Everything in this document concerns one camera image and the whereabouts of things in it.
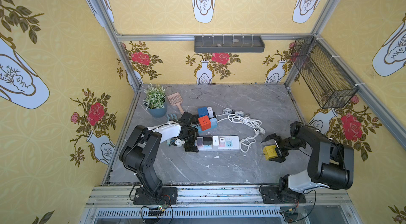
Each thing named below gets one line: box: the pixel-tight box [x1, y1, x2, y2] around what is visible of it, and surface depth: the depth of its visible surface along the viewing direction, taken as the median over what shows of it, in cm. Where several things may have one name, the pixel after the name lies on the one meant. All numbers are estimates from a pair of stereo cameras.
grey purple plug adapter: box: [196, 136, 204, 147], surface depth 87 cm
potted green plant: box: [143, 83, 168, 118], surface depth 94 cm
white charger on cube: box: [207, 106, 215, 119], surface depth 99 cm
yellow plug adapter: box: [262, 144, 279, 161], surface depth 84 cm
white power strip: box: [196, 135, 241, 152], surface depth 89 cm
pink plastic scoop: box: [167, 91, 184, 115], surface depth 115 cm
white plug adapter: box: [212, 135, 219, 146], surface depth 85 cm
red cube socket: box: [198, 115, 211, 132], surface depth 94 cm
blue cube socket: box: [197, 106, 209, 118], surface depth 97 cm
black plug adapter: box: [203, 136, 212, 146], surface depth 86 cm
